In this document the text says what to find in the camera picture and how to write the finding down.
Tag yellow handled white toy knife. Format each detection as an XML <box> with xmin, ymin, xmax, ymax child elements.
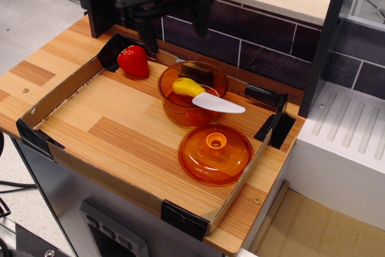
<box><xmin>172</xmin><ymin>78</ymin><xmax>245</xmax><ymax>114</ymax></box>

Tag orange transparent pot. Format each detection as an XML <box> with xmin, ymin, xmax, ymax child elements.
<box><xmin>158</xmin><ymin>61</ymin><xmax>228</xmax><ymax>127</ymax></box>

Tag cardboard fence with black tape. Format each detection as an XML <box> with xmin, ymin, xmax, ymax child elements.
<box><xmin>16</xmin><ymin>34</ymin><xmax>301</xmax><ymax>240</ymax></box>

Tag orange transparent pot lid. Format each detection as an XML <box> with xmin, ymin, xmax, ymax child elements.
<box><xmin>178</xmin><ymin>124</ymin><xmax>254</xmax><ymax>186</ymax></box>

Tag red toy strawberry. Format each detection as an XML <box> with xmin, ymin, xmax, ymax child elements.
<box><xmin>117</xmin><ymin>45</ymin><xmax>149</xmax><ymax>78</ymax></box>

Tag white toy sink drainboard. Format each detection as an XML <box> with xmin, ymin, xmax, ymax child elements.
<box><xmin>286</xmin><ymin>82</ymin><xmax>384</xmax><ymax>229</ymax></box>

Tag grey oven control panel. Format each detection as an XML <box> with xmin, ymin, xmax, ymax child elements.
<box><xmin>80</xmin><ymin>200</ymin><xmax>150</xmax><ymax>256</ymax></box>

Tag dark grey vertical post right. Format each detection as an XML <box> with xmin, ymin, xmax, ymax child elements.
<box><xmin>298</xmin><ymin>0</ymin><xmax>343</xmax><ymax>118</ymax></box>

